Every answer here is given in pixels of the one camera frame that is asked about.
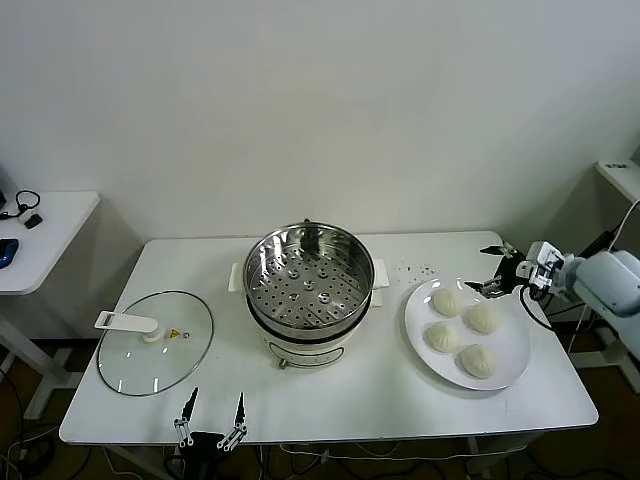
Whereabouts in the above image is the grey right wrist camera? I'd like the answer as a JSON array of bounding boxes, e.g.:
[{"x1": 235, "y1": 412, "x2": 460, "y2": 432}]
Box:
[{"x1": 516, "y1": 241, "x2": 569, "y2": 302}]

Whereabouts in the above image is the white round plate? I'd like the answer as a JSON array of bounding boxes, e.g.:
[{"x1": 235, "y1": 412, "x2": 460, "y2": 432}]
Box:
[{"x1": 403, "y1": 277, "x2": 532, "y2": 392}]

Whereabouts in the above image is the white desk with legs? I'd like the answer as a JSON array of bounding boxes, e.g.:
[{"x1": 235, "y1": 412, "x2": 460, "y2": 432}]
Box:
[{"x1": 564, "y1": 159, "x2": 640, "y2": 389}]

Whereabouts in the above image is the stainless steel steamer basket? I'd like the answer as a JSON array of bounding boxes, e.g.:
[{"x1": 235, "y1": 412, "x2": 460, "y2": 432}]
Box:
[{"x1": 243, "y1": 223, "x2": 375, "y2": 337}]

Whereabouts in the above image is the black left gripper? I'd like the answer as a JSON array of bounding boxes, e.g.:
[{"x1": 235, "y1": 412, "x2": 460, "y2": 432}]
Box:
[{"x1": 173, "y1": 385, "x2": 250, "y2": 480}]

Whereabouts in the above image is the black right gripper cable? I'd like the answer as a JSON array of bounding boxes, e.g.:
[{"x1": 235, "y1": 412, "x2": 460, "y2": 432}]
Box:
[{"x1": 518, "y1": 283, "x2": 555, "y2": 330}]

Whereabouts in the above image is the thin white floor cable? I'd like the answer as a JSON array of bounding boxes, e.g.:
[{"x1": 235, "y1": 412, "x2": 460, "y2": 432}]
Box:
[{"x1": 279, "y1": 443, "x2": 471, "y2": 460}]

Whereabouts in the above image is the black headset with cable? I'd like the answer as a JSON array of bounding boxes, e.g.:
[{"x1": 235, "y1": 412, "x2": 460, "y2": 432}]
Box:
[{"x1": 0, "y1": 189, "x2": 41, "y2": 224}]

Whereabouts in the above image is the blue computer mouse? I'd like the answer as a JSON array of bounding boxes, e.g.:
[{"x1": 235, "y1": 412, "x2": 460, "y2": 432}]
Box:
[{"x1": 0, "y1": 238, "x2": 20, "y2": 270}]

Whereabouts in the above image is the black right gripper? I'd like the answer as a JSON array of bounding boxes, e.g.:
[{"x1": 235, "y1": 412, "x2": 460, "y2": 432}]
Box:
[{"x1": 463, "y1": 241, "x2": 529, "y2": 300}]

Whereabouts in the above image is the white rounded side table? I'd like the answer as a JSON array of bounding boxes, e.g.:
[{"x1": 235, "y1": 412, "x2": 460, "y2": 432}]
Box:
[{"x1": 0, "y1": 190, "x2": 101, "y2": 421}]

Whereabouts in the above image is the white steamed baozi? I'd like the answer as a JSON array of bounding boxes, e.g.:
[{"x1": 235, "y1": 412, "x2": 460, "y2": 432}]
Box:
[
  {"x1": 462, "y1": 303, "x2": 502, "y2": 335},
  {"x1": 453, "y1": 343, "x2": 499, "y2": 380},
  {"x1": 432, "y1": 288, "x2": 466, "y2": 317},
  {"x1": 424, "y1": 321, "x2": 461, "y2": 353}
]

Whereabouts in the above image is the glass lid white handle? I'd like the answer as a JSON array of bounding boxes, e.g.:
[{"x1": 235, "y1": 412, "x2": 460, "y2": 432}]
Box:
[{"x1": 96, "y1": 290, "x2": 215, "y2": 397}]

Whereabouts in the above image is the white electric cooker pot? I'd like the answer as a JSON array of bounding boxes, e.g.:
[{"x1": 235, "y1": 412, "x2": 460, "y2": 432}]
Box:
[{"x1": 228, "y1": 218, "x2": 390, "y2": 372}]

